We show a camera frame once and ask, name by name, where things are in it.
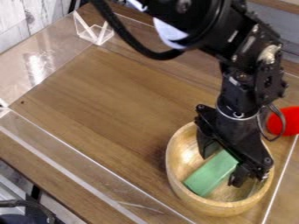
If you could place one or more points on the red fuzzy ball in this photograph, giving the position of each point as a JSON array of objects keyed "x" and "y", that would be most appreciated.
[{"x": 290, "y": 126}]

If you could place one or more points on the green rectangular block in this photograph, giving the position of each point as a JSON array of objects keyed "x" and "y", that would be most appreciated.
[{"x": 207, "y": 177}]

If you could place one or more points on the black device with cable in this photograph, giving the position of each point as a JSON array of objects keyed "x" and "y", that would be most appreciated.
[{"x": 26, "y": 211}]

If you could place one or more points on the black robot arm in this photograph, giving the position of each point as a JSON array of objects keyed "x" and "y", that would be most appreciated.
[{"x": 229, "y": 32}]

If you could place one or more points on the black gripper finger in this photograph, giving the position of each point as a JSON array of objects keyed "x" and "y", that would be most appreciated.
[
  {"x": 207, "y": 143},
  {"x": 239, "y": 176}
]

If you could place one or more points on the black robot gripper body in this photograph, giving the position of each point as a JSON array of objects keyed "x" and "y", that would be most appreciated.
[{"x": 239, "y": 138}]

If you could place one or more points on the brown wooden bowl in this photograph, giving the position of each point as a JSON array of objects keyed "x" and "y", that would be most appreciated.
[{"x": 227, "y": 201}]

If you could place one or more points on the clear acrylic corner bracket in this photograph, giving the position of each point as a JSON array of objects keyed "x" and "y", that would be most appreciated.
[{"x": 98, "y": 34}]

